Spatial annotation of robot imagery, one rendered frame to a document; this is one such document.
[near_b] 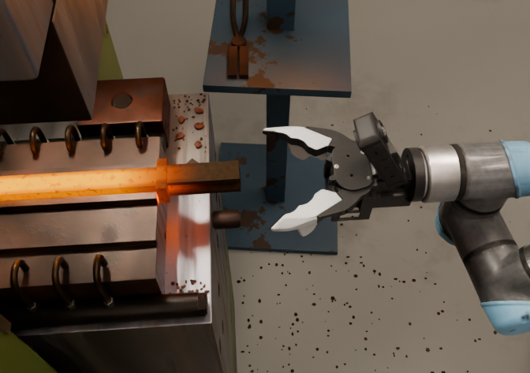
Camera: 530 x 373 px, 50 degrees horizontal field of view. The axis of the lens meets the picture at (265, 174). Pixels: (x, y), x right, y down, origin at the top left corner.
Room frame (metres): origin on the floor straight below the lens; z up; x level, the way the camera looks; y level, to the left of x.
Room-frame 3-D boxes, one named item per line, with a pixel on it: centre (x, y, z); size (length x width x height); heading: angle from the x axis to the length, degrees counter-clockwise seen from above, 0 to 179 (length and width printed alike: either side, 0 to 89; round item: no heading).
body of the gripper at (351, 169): (0.41, -0.14, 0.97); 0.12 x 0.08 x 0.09; 94
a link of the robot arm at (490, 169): (0.42, -0.30, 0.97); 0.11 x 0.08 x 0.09; 94
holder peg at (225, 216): (0.40, 0.06, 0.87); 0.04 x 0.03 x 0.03; 94
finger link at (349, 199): (0.37, -0.09, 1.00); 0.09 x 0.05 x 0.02; 130
